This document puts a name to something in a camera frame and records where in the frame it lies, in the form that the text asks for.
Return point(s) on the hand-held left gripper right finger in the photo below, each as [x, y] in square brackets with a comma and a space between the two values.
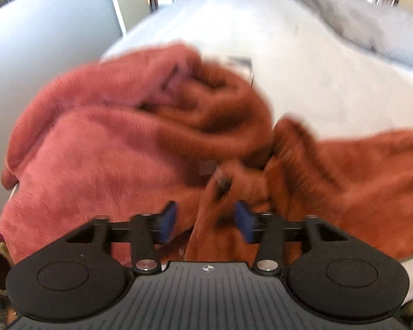
[245, 221]

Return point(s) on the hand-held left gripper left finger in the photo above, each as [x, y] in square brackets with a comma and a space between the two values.
[167, 221]

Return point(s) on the rust fleece garment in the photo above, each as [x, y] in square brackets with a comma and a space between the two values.
[106, 144]

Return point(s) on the grey dark-edged flat item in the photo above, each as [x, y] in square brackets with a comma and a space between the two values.
[239, 63]

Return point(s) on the bed with grey sheet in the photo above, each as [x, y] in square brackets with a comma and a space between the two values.
[313, 75]

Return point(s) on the beige slipper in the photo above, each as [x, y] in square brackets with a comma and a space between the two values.
[1, 268]

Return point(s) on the cream room door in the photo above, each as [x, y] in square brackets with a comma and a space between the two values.
[130, 0]

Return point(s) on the large grey pillow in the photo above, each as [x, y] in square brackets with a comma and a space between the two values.
[371, 31]

